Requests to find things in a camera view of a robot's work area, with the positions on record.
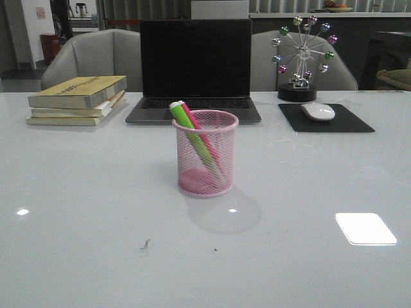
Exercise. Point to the ferris wheel desk ornament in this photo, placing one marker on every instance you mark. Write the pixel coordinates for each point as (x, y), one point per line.
(298, 88)

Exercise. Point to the grey armchair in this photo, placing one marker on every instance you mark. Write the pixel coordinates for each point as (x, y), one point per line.
(100, 53)
(264, 75)

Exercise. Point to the olive cushion seat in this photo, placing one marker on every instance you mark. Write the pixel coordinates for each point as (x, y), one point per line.
(400, 78)

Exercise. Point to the left grey armchair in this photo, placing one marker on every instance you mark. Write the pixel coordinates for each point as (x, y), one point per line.
(100, 53)

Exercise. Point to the top yellow book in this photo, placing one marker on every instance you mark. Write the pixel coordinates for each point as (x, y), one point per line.
(80, 92)

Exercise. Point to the black mouse pad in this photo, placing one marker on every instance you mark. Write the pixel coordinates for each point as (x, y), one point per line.
(344, 120)

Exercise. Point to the red trash bin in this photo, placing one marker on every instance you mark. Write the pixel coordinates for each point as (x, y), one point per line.
(50, 46)

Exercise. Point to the person in dark clothes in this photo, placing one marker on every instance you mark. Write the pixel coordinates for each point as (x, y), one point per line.
(60, 9)

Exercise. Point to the middle cream book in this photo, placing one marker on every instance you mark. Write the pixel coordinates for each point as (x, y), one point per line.
(101, 110)

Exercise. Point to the white computer mouse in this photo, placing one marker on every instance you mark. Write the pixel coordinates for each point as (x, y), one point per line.
(318, 111)

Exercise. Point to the grey laptop computer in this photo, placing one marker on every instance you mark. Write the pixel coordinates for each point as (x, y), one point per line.
(205, 63)

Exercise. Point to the bottom cream book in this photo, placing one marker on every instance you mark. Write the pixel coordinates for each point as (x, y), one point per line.
(65, 121)

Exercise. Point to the fruit bowl on counter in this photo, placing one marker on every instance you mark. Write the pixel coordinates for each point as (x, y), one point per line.
(335, 7)

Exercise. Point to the cream book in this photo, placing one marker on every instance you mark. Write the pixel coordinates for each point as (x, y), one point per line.
(101, 110)
(65, 121)

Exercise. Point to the green highlighter pen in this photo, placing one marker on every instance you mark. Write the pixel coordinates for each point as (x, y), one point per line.
(195, 140)

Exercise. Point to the right grey armchair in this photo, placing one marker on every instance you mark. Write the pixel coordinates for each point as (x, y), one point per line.
(264, 75)

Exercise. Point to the pink mesh pen holder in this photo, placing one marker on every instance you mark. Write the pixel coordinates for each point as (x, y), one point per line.
(193, 177)

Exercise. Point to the pink highlighter pen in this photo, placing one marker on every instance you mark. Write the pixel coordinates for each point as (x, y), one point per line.
(204, 138)

